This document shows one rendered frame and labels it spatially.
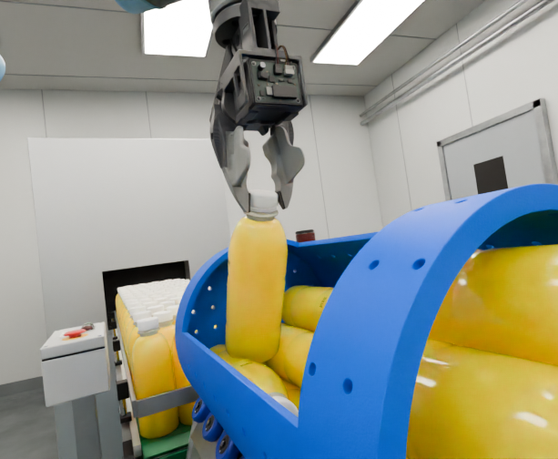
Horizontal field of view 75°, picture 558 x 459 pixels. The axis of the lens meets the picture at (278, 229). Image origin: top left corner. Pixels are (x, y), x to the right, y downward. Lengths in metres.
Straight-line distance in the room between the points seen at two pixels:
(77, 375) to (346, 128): 5.46
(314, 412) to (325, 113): 5.67
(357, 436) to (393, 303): 0.06
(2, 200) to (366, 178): 4.72
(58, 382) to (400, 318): 0.67
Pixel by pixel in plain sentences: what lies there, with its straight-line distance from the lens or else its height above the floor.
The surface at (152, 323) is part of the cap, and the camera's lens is 0.76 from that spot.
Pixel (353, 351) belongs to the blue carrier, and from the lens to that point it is 0.19.
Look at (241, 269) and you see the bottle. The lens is 0.42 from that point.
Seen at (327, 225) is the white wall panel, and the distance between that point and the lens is 5.40.
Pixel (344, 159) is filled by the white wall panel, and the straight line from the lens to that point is 5.73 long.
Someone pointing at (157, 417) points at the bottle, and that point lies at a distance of 0.78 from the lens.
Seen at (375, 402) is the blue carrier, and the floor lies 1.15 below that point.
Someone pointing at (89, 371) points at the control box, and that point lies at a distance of 0.77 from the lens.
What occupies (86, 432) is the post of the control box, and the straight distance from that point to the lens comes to 0.89.
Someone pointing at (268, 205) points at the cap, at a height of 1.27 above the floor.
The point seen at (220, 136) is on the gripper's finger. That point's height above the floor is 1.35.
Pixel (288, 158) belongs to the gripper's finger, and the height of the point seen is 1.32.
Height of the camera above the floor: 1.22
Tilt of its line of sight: 3 degrees up
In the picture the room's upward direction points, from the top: 7 degrees counter-clockwise
